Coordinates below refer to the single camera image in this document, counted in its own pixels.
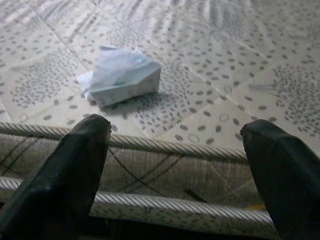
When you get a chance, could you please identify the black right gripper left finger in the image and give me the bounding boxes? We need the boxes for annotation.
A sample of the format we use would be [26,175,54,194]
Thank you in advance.
[0,113,112,240]

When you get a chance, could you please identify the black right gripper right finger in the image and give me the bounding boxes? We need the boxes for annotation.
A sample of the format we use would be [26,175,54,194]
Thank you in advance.
[240,119,320,240]

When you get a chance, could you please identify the black bed frame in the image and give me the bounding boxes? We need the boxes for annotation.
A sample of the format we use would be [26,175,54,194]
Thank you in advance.
[87,216,280,240]

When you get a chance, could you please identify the white paper carton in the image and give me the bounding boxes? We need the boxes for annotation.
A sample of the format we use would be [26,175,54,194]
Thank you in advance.
[76,45,161,109]

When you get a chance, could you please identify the grey quilted spotted mattress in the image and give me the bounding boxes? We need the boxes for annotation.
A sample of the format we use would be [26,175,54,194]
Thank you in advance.
[0,0,320,233]

